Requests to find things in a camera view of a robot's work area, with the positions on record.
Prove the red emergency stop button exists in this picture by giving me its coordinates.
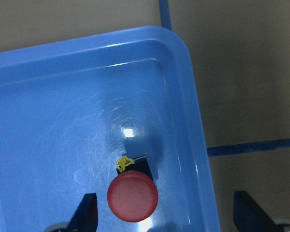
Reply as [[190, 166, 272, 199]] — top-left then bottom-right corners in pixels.
[[107, 153, 159, 223]]

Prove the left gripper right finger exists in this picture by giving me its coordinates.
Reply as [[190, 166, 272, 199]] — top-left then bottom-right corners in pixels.
[[233, 191, 277, 232]]

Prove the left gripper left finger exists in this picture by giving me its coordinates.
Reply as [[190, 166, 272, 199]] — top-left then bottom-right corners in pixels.
[[66, 193, 98, 232]]

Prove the blue plastic tray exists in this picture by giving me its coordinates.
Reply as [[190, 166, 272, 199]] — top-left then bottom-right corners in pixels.
[[0, 26, 220, 232]]

